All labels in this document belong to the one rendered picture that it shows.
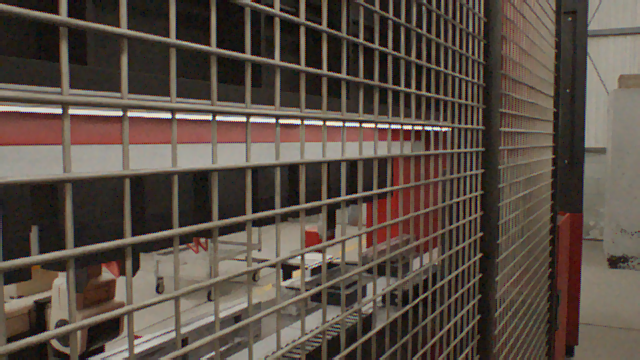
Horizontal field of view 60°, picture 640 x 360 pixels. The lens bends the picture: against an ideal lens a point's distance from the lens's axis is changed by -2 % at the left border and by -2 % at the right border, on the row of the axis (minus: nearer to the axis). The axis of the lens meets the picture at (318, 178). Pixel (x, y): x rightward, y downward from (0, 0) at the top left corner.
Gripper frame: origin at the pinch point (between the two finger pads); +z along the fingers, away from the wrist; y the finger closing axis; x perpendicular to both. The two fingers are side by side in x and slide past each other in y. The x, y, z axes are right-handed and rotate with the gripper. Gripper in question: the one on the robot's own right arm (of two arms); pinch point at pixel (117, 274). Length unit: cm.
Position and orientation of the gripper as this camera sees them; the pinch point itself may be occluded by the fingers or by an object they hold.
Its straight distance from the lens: 185.7
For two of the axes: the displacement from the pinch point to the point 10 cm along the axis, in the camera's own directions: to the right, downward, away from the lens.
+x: -8.1, 4.3, 4.0
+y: 4.1, -0.6, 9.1
